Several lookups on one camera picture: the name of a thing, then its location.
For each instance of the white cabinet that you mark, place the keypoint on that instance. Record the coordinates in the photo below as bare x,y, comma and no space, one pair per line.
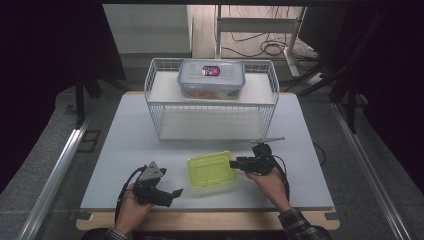
146,30

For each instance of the person's right hand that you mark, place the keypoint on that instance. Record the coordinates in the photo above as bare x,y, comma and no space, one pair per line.
271,186

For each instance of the white metal desk frame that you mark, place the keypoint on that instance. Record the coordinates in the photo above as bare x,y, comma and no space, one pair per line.
256,25

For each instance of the white power strip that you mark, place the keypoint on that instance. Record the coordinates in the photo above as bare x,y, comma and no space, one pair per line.
315,78

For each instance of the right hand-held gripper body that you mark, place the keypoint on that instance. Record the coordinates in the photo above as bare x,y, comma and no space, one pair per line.
263,161

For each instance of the clear container with blue lid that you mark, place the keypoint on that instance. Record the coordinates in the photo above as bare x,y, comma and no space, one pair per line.
210,83

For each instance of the person's left hand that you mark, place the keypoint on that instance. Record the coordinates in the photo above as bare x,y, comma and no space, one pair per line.
131,213

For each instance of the yellow-green plastic tray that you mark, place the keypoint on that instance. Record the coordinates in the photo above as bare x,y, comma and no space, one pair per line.
210,170

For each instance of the black metal stand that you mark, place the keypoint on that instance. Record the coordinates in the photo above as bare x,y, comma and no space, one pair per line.
350,106
79,100

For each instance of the aluminium rail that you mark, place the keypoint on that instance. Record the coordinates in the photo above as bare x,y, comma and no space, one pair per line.
60,160
363,160

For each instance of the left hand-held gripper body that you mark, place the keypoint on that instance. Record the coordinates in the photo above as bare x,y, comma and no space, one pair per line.
150,193

